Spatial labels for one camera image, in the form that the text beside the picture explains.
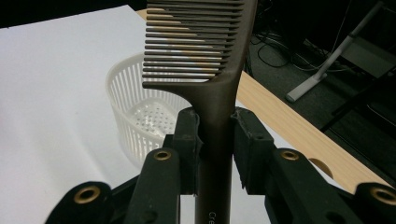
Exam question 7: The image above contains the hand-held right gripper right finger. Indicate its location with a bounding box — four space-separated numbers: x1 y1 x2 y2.
232 106 357 224

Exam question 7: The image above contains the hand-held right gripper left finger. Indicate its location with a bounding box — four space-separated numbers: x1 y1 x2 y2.
123 106 204 224

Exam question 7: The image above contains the dark brown comb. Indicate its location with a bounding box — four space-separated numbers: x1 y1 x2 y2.
141 0 260 224

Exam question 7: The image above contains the white plastic basket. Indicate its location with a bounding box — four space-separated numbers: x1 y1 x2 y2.
105 51 192 170

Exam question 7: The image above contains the grey desk panel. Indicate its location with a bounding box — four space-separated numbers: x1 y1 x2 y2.
340 36 396 79

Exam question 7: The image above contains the tangle of black floor cables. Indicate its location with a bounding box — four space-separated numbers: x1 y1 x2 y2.
247 27 321 75

